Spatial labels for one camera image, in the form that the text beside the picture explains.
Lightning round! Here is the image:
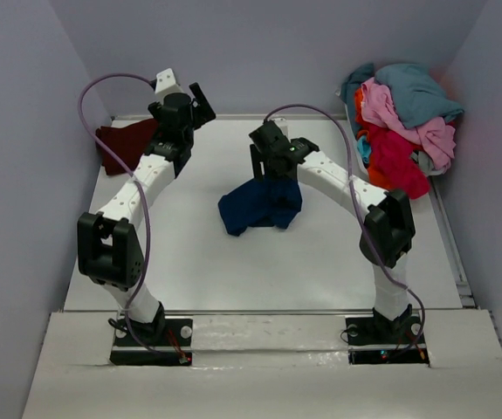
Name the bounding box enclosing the navy blue t shirt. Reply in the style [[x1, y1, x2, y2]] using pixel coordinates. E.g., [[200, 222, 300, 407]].
[[217, 179, 303, 237]]

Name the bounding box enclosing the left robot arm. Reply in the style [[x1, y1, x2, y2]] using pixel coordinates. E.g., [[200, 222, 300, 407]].
[[77, 81, 216, 345]]

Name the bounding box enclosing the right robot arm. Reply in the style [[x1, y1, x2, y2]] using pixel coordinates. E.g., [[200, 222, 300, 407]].
[[250, 120, 416, 343]]

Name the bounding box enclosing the folded dark red shirt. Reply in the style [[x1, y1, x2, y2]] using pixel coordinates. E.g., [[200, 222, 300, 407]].
[[95, 119, 158, 171]]

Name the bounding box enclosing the light blue t shirt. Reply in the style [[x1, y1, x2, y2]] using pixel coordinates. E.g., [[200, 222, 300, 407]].
[[356, 134, 372, 167]]

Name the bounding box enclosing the orange t shirt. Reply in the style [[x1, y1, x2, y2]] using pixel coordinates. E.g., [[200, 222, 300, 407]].
[[354, 88, 394, 189]]

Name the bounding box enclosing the magenta t shirt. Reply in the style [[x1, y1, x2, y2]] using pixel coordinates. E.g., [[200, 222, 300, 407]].
[[369, 129, 430, 200]]

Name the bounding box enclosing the grey blue t shirt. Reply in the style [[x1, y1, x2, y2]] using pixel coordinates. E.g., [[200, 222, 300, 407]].
[[340, 63, 464, 128]]

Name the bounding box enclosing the light pink t shirt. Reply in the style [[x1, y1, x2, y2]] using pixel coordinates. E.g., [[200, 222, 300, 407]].
[[359, 77, 456, 173]]

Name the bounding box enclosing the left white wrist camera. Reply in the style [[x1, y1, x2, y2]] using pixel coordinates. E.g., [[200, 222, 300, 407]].
[[155, 68, 180, 95]]

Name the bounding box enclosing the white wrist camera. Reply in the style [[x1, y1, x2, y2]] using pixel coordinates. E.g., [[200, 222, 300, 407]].
[[272, 118, 288, 134], [155, 68, 180, 95]]

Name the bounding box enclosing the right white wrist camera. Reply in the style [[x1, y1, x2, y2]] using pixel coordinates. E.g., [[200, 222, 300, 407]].
[[272, 118, 288, 134]]

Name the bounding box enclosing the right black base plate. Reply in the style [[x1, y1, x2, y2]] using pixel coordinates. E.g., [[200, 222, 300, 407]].
[[340, 316, 430, 366]]

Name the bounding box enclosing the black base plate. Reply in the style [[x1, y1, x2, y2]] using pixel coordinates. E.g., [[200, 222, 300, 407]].
[[107, 317, 193, 367], [340, 316, 430, 366]]

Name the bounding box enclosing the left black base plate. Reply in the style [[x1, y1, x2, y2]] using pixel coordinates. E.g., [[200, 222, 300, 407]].
[[107, 317, 193, 367]]

